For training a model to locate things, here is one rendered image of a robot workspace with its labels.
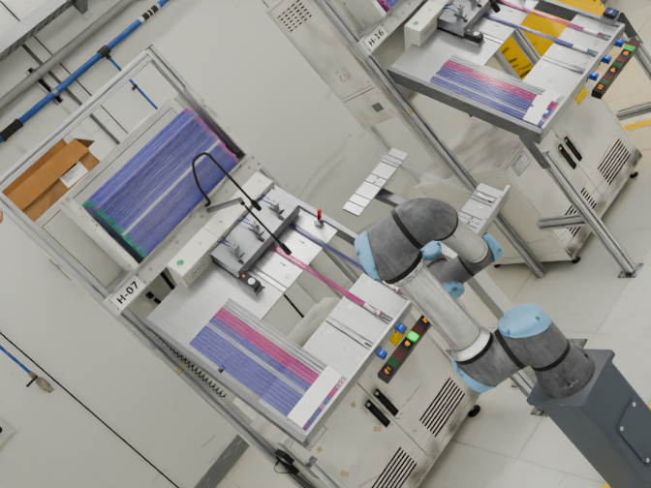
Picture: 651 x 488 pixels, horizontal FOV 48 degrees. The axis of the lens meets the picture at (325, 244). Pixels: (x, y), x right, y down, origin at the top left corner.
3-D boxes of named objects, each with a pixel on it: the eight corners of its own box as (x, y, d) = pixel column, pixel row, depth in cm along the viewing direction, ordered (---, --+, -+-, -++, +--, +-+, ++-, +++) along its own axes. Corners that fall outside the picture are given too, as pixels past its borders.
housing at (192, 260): (278, 202, 278) (273, 180, 266) (192, 295, 260) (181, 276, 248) (263, 193, 281) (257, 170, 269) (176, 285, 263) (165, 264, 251)
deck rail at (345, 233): (430, 286, 252) (430, 277, 247) (426, 289, 252) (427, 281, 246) (273, 193, 280) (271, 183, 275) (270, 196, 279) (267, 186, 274)
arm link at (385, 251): (532, 375, 182) (396, 217, 167) (482, 407, 185) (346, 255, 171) (521, 350, 193) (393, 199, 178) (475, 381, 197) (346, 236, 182)
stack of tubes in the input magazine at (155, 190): (241, 160, 267) (190, 104, 260) (143, 259, 248) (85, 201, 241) (229, 166, 278) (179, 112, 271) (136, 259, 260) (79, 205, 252)
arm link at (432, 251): (423, 261, 206) (409, 238, 210) (422, 280, 215) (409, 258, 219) (448, 251, 207) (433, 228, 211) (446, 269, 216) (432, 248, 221)
